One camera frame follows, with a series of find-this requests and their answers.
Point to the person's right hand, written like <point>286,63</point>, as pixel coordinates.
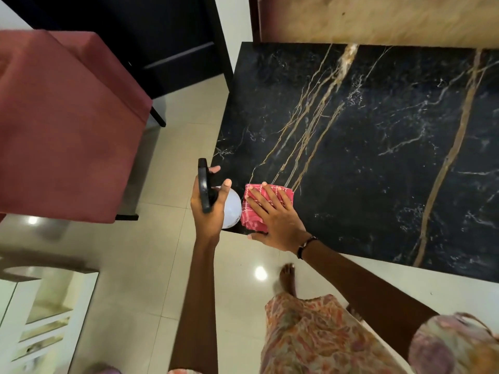
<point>282,227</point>

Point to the person's left hand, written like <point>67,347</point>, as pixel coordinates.
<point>206,225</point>

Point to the person's right thumb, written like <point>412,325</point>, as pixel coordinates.
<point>258,236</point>

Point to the person's left thumb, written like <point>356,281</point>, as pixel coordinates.
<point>224,192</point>

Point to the person's right little finger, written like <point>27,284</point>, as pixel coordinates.
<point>290,206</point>

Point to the person's right middle finger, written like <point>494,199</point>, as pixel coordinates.
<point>264,200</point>

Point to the red patterned cloth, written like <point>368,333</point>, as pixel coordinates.
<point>251,220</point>

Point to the white spray bottle black trigger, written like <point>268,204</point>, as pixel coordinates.
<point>232,208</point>

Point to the person's left forearm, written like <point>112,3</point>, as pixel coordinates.
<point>199,299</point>

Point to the person's right forearm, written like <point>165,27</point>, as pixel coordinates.
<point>362,288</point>

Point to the person's bare foot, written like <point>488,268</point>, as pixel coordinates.
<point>287,278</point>

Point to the floral patterned dress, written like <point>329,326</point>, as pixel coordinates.
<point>315,338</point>

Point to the black cabinet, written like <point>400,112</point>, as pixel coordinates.
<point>156,31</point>

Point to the red upholstered chair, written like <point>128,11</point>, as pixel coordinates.
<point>62,124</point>

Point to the white shelf unit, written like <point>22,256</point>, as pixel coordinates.
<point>23,327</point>

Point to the brown wooden frame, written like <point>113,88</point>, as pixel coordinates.
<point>254,17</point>

